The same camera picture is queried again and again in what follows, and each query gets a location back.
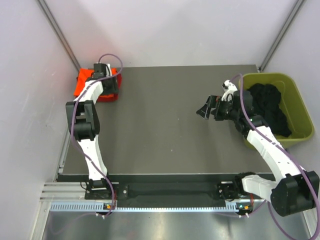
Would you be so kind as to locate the aluminium frame post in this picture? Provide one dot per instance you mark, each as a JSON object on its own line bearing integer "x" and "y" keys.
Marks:
{"x": 44, "y": 7}
{"x": 293, "y": 13}

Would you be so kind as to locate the folded red t shirt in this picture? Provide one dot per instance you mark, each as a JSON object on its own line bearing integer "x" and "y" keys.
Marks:
{"x": 114, "y": 95}

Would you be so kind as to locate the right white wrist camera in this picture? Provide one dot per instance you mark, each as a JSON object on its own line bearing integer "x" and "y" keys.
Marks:
{"x": 229, "y": 89}

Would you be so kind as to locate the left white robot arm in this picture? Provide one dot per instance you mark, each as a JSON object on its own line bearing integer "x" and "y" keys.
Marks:
{"x": 99, "y": 84}

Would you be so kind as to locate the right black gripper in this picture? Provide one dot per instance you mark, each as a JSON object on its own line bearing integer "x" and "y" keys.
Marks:
{"x": 205, "y": 111}

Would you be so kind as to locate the orange t shirt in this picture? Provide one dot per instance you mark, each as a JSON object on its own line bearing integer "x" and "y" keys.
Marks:
{"x": 83, "y": 75}

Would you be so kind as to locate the olive green plastic bin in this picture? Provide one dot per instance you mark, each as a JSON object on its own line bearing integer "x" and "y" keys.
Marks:
{"x": 291, "y": 103}

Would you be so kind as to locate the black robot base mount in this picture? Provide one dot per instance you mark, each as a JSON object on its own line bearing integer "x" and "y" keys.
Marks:
{"x": 166, "y": 190}

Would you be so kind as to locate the black t shirt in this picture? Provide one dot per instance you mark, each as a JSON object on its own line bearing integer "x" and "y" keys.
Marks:
{"x": 266, "y": 100}

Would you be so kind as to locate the left aluminium frame post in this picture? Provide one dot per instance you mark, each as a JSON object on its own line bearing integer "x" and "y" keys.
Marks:
{"x": 44, "y": 7}

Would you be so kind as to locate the slotted grey cable duct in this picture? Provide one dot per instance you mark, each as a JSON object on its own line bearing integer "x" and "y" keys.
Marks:
{"x": 101, "y": 207}

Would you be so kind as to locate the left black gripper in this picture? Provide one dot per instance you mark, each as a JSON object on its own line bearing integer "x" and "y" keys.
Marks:
{"x": 113, "y": 89}

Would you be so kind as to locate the right aluminium frame post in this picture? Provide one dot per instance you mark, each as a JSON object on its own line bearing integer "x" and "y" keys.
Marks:
{"x": 293, "y": 13}

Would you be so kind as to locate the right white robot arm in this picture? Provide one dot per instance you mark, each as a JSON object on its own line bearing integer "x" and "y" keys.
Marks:
{"x": 291, "y": 190}

